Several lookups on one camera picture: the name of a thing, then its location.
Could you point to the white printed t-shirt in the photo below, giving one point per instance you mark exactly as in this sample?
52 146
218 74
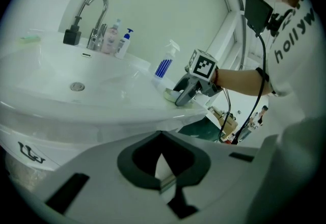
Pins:
300 78

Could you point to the blue striped spray bottle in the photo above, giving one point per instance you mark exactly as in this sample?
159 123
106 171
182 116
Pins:
164 65

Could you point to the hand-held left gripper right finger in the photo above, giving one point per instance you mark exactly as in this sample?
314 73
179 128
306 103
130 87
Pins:
229 179

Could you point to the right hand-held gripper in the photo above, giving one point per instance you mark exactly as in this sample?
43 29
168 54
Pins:
202 65

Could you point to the white vanity cabinet with sink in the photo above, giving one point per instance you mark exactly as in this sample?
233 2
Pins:
76 113

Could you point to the metal sink drain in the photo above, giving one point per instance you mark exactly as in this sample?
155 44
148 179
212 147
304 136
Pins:
77 86

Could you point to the large brown cardboard box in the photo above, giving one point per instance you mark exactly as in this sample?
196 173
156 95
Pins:
228 122

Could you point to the black small monitor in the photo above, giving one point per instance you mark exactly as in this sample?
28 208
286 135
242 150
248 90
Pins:
258 11

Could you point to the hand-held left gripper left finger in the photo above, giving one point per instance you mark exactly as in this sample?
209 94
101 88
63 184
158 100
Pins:
89 192

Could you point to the white pump bottle blue cap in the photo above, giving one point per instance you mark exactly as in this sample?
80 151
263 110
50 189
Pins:
123 47

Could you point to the black chest mount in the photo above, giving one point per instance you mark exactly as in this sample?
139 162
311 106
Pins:
273 24

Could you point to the black soap dispenser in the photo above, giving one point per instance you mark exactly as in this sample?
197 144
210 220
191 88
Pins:
72 35

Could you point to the pink bottle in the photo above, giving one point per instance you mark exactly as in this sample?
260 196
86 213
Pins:
110 39

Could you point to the chrome faucet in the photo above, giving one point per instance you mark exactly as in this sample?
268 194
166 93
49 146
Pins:
96 37

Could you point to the person's right forearm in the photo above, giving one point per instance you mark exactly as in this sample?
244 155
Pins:
242 81

